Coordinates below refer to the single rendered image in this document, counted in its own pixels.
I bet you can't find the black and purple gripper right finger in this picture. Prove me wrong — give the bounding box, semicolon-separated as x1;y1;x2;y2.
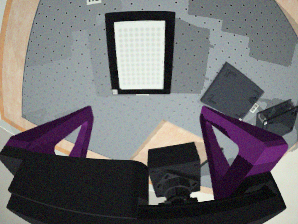
200;106;288;200

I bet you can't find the white well plate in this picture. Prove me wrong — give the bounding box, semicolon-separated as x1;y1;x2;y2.
114;21;165;89

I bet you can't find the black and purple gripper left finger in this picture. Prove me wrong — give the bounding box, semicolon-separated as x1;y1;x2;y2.
5;106;94;158

